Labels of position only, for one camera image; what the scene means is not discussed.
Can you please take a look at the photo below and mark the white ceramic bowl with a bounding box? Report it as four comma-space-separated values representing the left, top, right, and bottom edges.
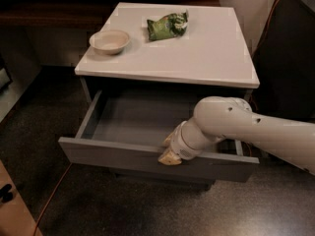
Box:
89, 29, 130, 55

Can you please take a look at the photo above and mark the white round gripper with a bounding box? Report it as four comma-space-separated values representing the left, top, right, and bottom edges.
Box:
158, 118, 222, 166

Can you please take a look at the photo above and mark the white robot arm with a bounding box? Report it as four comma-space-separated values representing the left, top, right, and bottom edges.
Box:
158, 96, 315, 175

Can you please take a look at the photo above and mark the orange power cable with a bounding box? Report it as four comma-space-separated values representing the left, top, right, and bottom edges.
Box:
31, 0, 315, 236

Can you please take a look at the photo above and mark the green jalapeno chip bag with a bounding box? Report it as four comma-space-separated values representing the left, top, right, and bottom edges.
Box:
147, 12, 189, 41

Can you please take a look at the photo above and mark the grey drawer cabinet white top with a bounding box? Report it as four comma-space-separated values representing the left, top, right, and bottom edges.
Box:
74, 2, 261, 192

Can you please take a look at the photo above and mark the grey top drawer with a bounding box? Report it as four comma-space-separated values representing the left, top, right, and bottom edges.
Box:
59, 89, 259, 184

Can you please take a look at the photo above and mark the dark wooden shelf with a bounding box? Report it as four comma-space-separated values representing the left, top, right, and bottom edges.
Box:
0, 0, 221, 30

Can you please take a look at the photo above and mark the black object on cardboard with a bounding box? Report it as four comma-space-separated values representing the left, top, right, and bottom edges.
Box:
0, 184, 13, 203

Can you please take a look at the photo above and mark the brown cardboard box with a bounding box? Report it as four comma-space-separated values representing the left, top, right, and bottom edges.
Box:
0, 161, 42, 236

